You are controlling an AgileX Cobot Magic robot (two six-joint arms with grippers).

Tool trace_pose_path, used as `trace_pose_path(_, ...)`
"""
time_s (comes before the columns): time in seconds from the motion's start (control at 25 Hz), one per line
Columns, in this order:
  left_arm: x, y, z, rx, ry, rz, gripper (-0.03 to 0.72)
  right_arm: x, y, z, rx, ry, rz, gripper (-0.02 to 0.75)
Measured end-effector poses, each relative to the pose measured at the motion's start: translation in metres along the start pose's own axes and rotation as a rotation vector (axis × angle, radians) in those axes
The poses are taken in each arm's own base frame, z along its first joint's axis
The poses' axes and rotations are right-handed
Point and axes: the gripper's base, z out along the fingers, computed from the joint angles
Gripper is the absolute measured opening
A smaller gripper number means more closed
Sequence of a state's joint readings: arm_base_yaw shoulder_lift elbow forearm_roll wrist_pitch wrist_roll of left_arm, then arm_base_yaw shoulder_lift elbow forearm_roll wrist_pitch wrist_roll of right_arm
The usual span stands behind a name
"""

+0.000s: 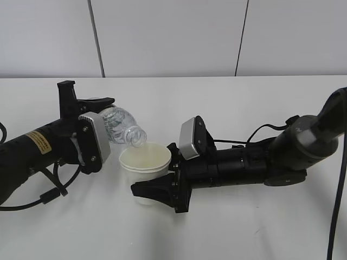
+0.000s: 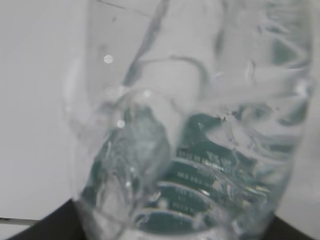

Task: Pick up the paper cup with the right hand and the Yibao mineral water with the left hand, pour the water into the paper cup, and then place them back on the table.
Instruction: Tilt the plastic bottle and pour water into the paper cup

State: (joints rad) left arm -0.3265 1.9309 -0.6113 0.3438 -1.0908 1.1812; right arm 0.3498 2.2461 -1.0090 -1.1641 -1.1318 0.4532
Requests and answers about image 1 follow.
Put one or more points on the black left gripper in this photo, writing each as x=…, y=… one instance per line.
x=71, y=107

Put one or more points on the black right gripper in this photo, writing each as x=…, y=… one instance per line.
x=172, y=189

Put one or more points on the white paper cup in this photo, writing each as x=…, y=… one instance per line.
x=144, y=163

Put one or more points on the clear green-label water bottle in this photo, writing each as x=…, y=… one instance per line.
x=122, y=128

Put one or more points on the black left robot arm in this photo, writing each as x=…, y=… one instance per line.
x=41, y=150

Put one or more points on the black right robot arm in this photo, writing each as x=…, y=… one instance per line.
x=278, y=161

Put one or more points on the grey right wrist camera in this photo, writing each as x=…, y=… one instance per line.
x=195, y=140

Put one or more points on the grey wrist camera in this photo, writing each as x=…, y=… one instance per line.
x=91, y=142
x=195, y=140

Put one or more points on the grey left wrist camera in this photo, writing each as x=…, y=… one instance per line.
x=91, y=142

